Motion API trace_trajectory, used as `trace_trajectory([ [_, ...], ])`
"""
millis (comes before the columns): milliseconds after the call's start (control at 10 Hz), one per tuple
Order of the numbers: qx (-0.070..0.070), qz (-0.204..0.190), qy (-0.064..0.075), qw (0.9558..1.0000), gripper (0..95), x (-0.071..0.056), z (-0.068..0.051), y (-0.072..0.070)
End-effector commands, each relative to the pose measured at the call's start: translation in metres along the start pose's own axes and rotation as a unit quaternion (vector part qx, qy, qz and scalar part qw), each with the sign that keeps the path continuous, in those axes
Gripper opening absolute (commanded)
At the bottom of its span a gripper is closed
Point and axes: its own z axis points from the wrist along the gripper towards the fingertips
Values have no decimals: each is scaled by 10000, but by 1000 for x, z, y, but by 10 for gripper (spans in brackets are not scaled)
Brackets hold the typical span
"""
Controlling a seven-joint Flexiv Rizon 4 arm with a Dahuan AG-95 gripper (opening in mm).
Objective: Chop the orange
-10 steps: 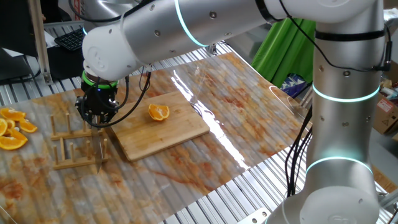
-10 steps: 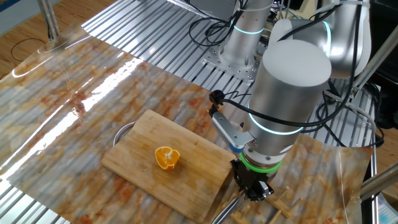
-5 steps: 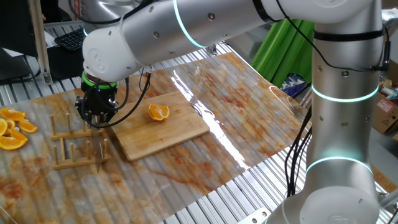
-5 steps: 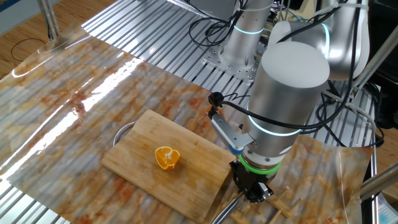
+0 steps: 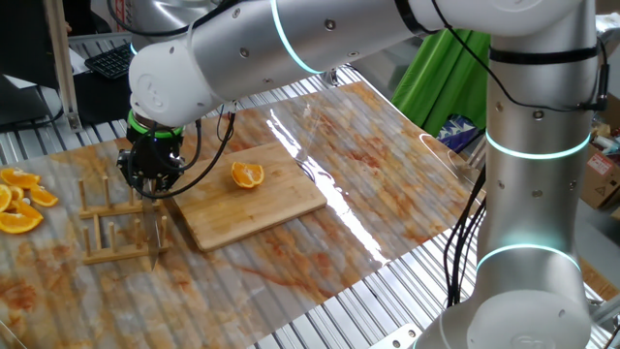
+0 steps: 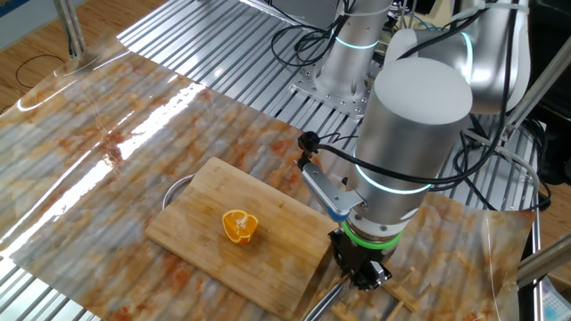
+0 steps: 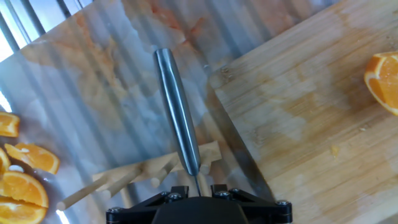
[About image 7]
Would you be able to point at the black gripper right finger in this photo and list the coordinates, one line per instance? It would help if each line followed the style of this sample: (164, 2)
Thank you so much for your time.
(267, 214)

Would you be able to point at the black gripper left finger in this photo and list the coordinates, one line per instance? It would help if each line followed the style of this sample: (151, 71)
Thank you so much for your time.
(133, 214)

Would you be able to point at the steel cleaver knife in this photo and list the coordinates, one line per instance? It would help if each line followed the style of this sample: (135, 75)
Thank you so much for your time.
(177, 109)

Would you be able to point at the wooden peg rack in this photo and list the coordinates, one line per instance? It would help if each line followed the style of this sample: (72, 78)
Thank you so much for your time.
(149, 168)

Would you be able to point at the wooden cutting board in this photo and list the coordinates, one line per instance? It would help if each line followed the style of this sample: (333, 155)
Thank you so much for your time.
(311, 124)

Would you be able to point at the marble pattern plastic mat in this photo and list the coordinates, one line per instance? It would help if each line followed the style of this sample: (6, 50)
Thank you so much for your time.
(93, 93)

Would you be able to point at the small orange slice piece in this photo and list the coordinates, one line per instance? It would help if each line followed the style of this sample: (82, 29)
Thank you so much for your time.
(3, 161)

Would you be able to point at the cut orange piece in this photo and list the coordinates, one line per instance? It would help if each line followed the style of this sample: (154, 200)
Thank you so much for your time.
(384, 84)

